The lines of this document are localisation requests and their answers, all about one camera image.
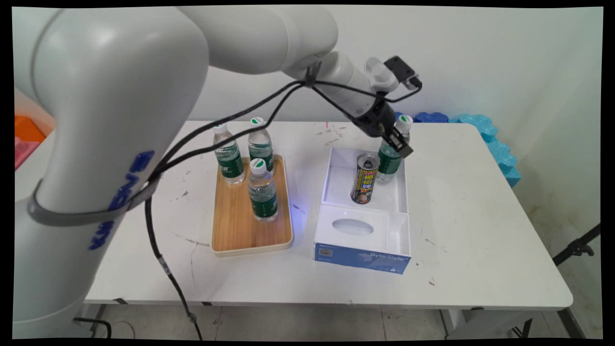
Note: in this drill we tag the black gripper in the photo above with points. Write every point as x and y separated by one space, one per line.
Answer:
375 117

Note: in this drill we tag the light blue foam mat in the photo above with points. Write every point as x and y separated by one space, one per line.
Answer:
499 151

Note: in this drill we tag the white blue cardboard box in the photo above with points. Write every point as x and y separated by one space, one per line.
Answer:
360 230

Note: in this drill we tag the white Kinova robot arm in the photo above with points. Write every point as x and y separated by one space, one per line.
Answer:
120 96

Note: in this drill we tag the dark blue foam mat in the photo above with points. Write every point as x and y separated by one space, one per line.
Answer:
430 117

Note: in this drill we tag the black tripod leg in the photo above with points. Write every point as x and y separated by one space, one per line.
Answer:
576 247

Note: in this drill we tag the wooden tray with cream rim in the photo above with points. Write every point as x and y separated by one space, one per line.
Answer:
235 226

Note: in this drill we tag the yellow black drink can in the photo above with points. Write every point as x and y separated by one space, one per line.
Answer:
364 181

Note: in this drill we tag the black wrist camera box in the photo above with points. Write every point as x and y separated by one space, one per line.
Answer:
401 69

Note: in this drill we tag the orange bin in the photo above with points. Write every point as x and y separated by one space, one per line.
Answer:
26 129

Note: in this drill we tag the green label water bottle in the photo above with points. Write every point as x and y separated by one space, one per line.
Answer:
229 158
263 194
389 166
261 144

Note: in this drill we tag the grey table leg frame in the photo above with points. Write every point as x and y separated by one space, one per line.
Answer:
480 323
98 312

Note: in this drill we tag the pink bin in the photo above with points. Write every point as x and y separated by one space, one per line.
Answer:
23 150

